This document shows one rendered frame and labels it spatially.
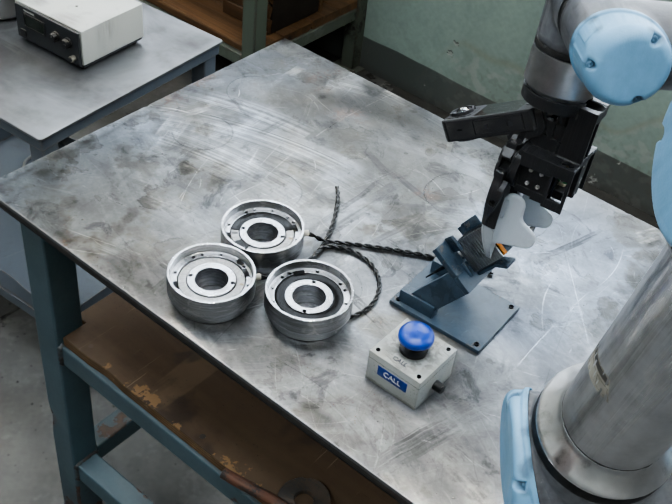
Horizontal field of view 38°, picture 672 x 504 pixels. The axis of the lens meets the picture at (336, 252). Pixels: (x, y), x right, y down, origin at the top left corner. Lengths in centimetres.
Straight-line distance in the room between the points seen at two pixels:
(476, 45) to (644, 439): 227
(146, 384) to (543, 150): 68
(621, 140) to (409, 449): 185
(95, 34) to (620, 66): 116
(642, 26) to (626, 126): 193
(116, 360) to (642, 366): 95
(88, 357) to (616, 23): 92
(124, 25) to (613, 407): 135
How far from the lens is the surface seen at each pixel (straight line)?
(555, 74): 98
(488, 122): 105
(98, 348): 148
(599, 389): 71
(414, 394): 107
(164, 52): 189
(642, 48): 85
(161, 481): 200
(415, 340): 106
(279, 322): 113
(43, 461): 205
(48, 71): 184
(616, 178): 285
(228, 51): 283
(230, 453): 135
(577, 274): 131
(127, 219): 130
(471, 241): 113
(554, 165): 102
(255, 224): 125
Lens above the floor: 163
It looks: 41 degrees down
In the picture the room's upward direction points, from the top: 7 degrees clockwise
